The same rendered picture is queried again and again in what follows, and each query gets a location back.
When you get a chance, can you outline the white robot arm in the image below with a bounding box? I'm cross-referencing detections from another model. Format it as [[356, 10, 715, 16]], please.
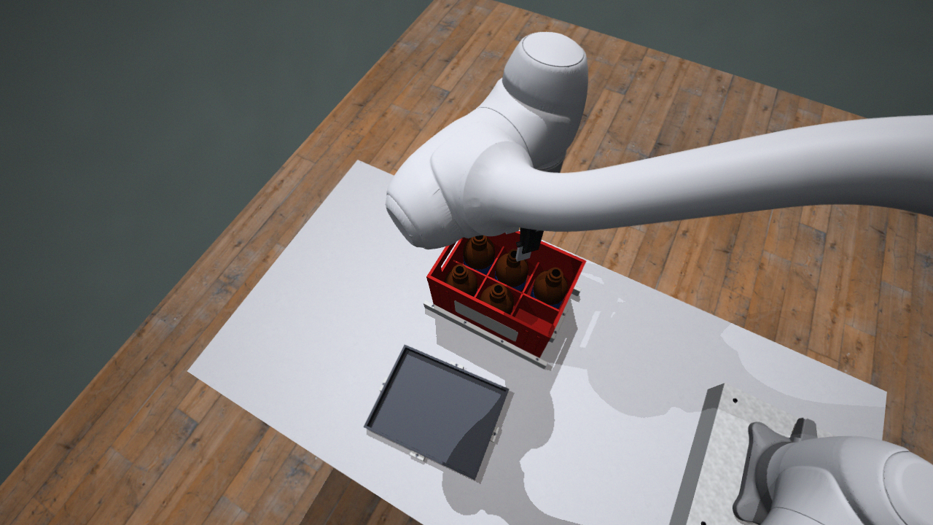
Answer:
[[386, 32, 933, 525]]

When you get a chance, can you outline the brown glass bottle with blue label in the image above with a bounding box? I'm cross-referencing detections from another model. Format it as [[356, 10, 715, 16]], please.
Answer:
[[495, 249, 528, 292]]

